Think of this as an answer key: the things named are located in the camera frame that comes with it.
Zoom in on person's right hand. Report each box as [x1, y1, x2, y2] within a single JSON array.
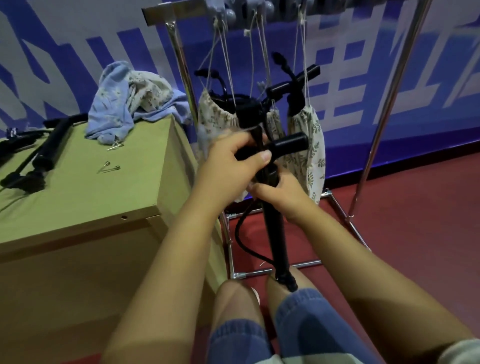
[[248, 168, 320, 226]]

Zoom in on person's left hand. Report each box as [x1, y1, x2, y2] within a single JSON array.
[[195, 131, 273, 205]]

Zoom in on black hand air pump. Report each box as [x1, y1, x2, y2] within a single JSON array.
[[233, 125, 309, 294]]

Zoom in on person's right forearm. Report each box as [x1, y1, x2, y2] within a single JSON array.
[[287, 200, 477, 364]]

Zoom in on person's left forearm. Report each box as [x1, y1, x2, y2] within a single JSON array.
[[100, 184, 241, 364]]

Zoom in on narrow floral cloth bag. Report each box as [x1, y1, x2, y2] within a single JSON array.
[[286, 104, 326, 205]]

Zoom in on wide floral cloth bag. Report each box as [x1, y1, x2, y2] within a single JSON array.
[[196, 89, 265, 204]]

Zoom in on person's right leg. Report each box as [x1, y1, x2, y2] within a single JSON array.
[[265, 265, 320, 313]]

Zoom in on person's leg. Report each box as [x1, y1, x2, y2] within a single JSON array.
[[215, 279, 264, 335], [265, 265, 320, 313]]

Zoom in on person's left leg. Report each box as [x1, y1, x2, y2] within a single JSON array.
[[215, 279, 264, 335]]

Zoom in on cream floral cloth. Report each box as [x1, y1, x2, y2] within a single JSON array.
[[125, 70, 175, 114]]

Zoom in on chrome metal clothes rack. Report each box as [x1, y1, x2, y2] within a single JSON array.
[[142, 0, 433, 280]]

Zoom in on blue denim shorts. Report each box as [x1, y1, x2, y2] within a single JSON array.
[[207, 287, 385, 364]]

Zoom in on blue floral cloth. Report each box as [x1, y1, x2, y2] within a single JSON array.
[[85, 60, 193, 145]]

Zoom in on wooden cabinet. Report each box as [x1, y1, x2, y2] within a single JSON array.
[[0, 113, 230, 364]]

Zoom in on black hand pump with stand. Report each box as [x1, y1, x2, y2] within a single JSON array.
[[0, 114, 89, 194]]

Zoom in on white shirt sleeve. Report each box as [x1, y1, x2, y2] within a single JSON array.
[[437, 338, 480, 364]]

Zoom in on white hanging string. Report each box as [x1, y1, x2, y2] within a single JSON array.
[[200, 15, 238, 109], [244, 9, 278, 111], [292, 7, 312, 107]]

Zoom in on black pump hose with clip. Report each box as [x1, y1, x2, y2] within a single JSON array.
[[0, 127, 52, 166]]

